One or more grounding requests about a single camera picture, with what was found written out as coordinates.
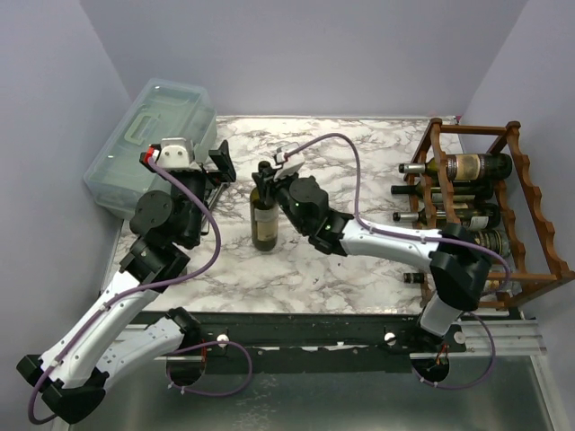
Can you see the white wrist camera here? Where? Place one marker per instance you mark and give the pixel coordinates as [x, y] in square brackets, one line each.
[287, 165]
[172, 154]

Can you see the green wine bottle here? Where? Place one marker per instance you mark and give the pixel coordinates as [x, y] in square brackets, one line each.
[474, 217]
[465, 167]

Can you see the clear glass wine bottle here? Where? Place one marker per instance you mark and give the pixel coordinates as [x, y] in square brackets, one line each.
[494, 240]

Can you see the dark green bottle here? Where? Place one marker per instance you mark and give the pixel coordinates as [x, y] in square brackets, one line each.
[264, 220]

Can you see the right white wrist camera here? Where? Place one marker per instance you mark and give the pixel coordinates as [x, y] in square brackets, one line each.
[287, 165]

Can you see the black metal corkscrew tool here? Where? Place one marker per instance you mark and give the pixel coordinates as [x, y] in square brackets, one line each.
[215, 197]

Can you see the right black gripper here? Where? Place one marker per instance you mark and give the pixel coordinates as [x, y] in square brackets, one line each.
[269, 180]

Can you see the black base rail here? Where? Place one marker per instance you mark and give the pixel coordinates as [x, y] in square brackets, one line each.
[238, 359]

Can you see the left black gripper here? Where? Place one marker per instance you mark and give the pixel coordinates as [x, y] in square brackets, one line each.
[225, 171]

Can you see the translucent plastic storage box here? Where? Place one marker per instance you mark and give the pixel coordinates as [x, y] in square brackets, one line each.
[163, 109]

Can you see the brown wooden wine rack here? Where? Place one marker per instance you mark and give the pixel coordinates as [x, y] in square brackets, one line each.
[523, 285]

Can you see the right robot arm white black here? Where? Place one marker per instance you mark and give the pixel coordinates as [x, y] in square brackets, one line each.
[457, 266]

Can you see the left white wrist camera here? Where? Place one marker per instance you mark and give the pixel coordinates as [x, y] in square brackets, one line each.
[172, 154]

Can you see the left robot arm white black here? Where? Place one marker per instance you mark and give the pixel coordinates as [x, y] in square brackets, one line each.
[73, 376]

